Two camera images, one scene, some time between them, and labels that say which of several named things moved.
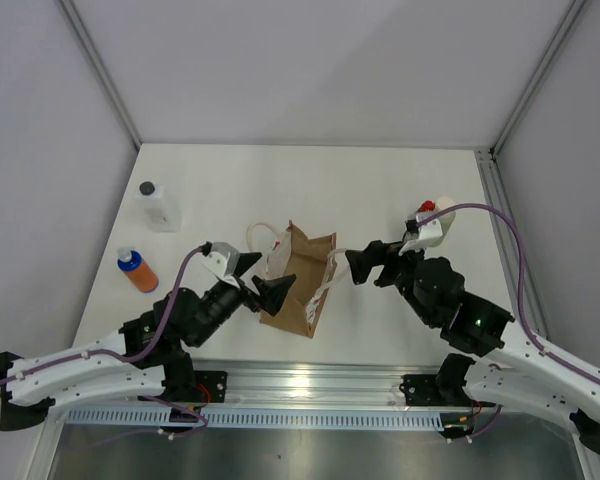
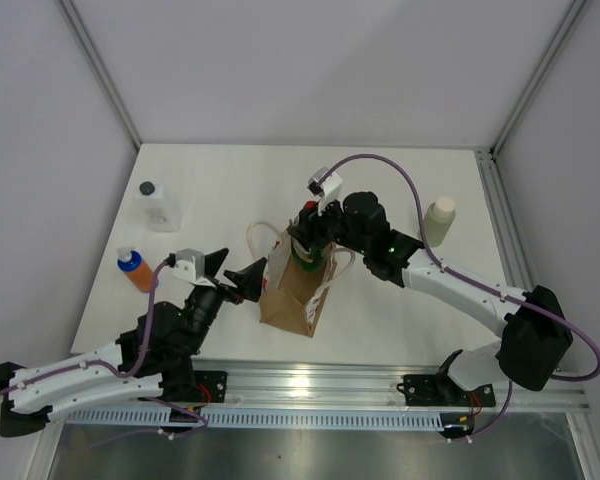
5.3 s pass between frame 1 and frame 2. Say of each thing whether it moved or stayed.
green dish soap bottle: moved
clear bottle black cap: stayed
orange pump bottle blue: stayed
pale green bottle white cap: stayed
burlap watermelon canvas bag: stayed
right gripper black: moved
